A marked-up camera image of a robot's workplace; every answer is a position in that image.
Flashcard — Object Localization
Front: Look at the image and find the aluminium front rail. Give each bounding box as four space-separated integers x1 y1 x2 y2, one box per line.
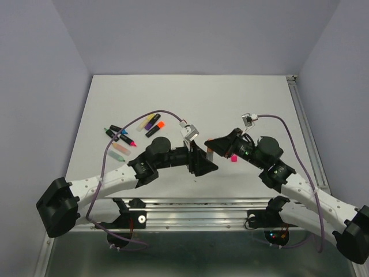
50 197 354 231

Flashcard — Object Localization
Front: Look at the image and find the black highlighter purple cap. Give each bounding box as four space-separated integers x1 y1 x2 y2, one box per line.
145 113 161 130

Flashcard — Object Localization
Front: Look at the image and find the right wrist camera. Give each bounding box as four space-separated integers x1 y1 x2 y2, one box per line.
242 113 258 134

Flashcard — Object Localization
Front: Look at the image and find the yellow translucent highlighter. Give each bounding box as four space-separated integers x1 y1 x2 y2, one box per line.
136 114 155 132

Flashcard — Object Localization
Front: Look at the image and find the black highlighter green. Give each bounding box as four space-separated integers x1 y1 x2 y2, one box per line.
104 128 119 142

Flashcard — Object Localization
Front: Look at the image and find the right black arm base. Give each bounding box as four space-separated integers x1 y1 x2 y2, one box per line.
244 196 297 249

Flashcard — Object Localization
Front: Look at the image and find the black highlighter pink cap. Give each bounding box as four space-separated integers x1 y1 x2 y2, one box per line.
119 134 137 147

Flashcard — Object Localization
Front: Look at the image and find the aluminium right rail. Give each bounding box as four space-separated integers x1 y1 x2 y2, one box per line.
286 75 330 193

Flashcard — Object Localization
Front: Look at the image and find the black highlighter blue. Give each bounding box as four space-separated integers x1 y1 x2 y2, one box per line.
110 125 128 134

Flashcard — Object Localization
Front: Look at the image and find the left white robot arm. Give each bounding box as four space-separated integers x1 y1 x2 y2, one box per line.
36 137 219 238

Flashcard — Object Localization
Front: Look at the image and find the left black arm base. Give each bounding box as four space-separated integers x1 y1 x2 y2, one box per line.
92 197 149 252

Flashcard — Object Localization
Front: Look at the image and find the black highlighter orange cap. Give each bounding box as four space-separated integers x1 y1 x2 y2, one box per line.
145 121 165 138

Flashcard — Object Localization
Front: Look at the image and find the aluminium rail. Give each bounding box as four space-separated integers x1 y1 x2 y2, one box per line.
286 75 330 193
50 197 354 231

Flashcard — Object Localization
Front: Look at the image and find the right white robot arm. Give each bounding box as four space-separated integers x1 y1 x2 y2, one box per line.
205 129 368 264

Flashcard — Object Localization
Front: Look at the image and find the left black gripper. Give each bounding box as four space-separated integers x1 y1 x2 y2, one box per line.
156 139 218 177

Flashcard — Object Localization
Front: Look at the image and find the translucent highlighter orange ink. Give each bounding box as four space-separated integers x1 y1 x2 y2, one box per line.
112 143 131 156

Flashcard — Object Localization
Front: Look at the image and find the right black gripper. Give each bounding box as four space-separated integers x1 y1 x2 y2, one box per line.
205 127 266 170

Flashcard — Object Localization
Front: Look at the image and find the translucent highlighter mint green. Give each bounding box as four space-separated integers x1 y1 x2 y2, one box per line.
107 150 125 162

